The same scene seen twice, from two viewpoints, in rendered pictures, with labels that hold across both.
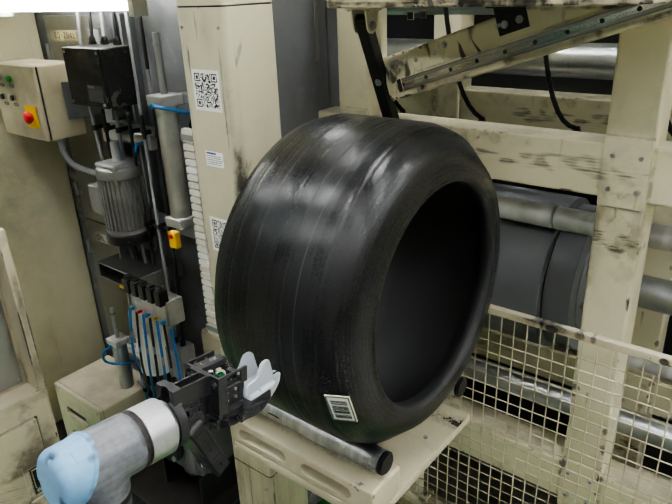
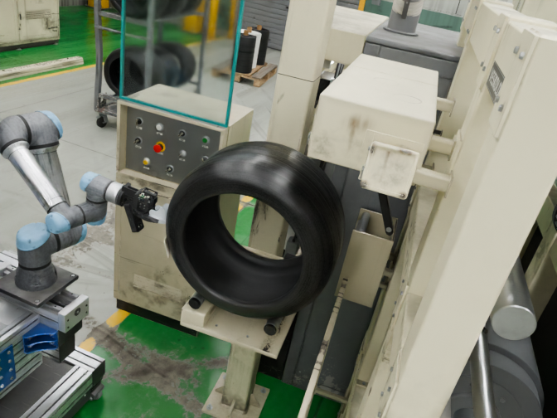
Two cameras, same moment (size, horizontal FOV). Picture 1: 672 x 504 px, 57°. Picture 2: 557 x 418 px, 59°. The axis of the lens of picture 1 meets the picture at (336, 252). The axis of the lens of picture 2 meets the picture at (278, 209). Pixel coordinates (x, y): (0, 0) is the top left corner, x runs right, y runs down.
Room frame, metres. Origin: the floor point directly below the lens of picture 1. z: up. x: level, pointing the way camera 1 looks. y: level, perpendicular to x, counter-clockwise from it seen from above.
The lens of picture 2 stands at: (0.44, -1.37, 2.04)
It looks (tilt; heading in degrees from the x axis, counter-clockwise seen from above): 28 degrees down; 62
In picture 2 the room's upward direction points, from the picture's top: 11 degrees clockwise
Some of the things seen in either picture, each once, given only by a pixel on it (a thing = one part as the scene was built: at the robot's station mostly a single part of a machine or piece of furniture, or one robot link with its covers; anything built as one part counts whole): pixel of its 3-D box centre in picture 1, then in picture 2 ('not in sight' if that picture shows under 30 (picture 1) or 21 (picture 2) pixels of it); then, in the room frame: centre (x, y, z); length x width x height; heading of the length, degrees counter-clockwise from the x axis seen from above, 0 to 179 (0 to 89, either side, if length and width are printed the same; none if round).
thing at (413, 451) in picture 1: (354, 429); (244, 309); (1.09, -0.02, 0.80); 0.37 x 0.36 x 0.02; 141
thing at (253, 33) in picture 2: not in sight; (249, 51); (3.44, 6.49, 0.38); 1.20 x 0.80 x 0.76; 55
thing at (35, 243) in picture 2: not in sight; (35, 243); (0.37, 0.39, 0.88); 0.13 x 0.12 x 0.14; 33
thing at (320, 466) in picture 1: (311, 452); (212, 290); (0.98, 0.06, 0.84); 0.36 x 0.09 x 0.06; 51
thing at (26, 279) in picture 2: not in sight; (35, 269); (0.36, 0.39, 0.77); 0.15 x 0.15 x 0.10
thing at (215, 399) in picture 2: not in sight; (237, 398); (1.23, 0.19, 0.02); 0.27 x 0.27 x 0.04; 51
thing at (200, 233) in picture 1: (210, 236); not in sight; (1.26, 0.27, 1.19); 0.05 x 0.04 x 0.48; 141
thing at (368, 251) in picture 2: not in sight; (365, 256); (1.52, -0.10, 1.05); 0.20 x 0.15 x 0.30; 51
